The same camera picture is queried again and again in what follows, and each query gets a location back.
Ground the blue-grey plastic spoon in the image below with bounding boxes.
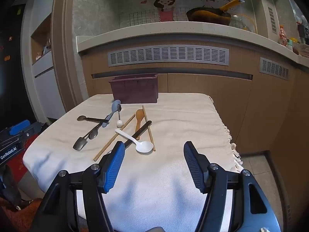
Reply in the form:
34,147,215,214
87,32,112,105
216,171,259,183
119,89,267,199
102,100,121,128

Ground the beige kitchen countertop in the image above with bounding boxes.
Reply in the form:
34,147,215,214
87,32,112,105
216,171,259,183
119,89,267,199
76,21,309,64

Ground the white basket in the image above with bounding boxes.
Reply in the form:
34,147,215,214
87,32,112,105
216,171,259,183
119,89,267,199
295,43,309,59

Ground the white woven cloth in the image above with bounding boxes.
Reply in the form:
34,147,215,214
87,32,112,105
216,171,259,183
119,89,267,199
23,93,245,232

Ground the small grey vent grille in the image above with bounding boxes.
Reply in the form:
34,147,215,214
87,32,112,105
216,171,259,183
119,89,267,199
259,57,290,80

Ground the square-bowl metal spoon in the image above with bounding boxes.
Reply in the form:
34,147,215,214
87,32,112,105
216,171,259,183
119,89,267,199
73,123,104,152

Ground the maroon plastic utensil holder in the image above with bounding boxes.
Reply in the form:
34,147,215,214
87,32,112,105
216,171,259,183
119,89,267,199
108,73,159,104

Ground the white shelf unit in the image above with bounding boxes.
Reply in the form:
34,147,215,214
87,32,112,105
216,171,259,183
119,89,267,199
20,0,65,122

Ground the black-handled metal spoon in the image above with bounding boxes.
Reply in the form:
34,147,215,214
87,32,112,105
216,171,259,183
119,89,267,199
77,115,110,124

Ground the round-bowl metal spoon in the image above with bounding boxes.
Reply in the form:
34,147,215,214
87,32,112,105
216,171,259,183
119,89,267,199
87,123,103,140

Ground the cartoon girl wall sticker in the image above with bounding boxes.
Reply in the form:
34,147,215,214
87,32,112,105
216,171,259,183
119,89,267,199
154,0,176,23

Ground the white plastic spoon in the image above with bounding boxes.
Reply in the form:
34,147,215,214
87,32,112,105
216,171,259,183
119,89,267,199
115,129,154,153

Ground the yellow and teal container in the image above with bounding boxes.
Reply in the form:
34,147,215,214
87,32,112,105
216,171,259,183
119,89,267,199
287,37,299,53

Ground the wooden kitchen cabinet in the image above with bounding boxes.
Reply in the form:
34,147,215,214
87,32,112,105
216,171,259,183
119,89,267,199
81,42,309,156

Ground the wooden chopstick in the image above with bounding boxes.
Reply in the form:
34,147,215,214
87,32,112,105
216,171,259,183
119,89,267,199
142,105,156,152
93,114,136,161

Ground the long black-handled dark spoon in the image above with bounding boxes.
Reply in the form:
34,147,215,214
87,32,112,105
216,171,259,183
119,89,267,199
106,120,153,155

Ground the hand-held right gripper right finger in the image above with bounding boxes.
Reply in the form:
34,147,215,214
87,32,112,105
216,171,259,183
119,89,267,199
183,141,282,232

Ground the narrow wall vent grille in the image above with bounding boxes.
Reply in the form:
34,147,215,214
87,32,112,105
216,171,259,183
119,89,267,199
267,6,277,33

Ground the black wok with yellow handle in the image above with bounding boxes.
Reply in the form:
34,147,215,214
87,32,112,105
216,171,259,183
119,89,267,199
186,0,245,26

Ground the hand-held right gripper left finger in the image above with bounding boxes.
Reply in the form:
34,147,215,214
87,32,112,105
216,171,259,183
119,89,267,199
29,141,126,232

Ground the wide grey vent grille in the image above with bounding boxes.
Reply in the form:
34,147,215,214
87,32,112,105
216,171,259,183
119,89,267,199
108,45,229,67

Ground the wooden spoon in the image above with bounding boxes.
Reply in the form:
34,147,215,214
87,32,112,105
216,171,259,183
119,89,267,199
135,109,145,141

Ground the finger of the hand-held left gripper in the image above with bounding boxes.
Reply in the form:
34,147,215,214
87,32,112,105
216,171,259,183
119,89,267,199
27,121,43,137
9,119,30,135

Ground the wooden door frame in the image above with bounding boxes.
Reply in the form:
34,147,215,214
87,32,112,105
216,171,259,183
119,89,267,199
51,0,85,118

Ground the red patterned cloth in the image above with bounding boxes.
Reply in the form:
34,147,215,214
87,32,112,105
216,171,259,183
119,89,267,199
0,196,42,232

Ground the orange snack packet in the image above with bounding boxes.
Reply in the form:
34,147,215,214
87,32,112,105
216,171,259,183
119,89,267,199
278,25,288,46

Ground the black refrigerator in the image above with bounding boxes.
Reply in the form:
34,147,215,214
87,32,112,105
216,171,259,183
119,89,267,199
0,3,39,131

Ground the small spoon with white ball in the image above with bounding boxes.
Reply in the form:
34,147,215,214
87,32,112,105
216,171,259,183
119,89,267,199
116,104,123,128

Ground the glass pot lid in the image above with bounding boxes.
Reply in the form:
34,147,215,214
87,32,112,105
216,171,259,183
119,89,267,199
231,13,258,33

